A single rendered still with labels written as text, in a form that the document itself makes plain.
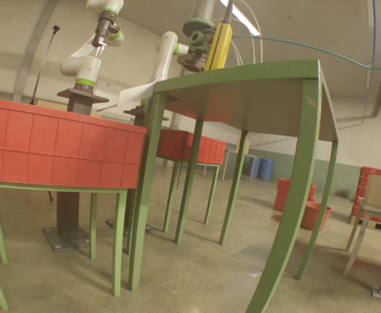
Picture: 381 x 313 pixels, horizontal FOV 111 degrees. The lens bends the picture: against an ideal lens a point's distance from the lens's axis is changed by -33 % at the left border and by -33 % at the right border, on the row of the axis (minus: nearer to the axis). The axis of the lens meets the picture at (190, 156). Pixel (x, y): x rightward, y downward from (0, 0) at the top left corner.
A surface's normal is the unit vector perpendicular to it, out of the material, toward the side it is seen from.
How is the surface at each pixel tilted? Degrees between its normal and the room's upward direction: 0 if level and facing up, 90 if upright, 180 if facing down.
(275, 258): 90
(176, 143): 90
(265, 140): 90
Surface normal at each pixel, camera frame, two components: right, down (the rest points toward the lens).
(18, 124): 0.69, 0.15
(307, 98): -0.70, -0.10
